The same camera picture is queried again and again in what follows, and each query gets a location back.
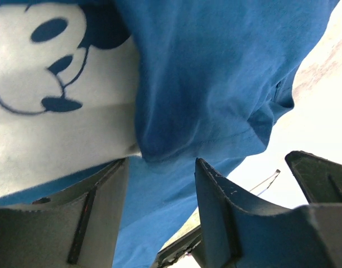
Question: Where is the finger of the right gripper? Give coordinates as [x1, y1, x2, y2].
[285, 151, 342, 204]

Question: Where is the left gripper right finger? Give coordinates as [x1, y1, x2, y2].
[195, 159, 335, 267]

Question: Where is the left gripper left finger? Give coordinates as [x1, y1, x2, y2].
[0, 159, 129, 267]

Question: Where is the blue t shirt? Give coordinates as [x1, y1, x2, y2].
[0, 1, 338, 267]

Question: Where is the black base beam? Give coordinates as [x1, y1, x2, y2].
[151, 226, 202, 268]

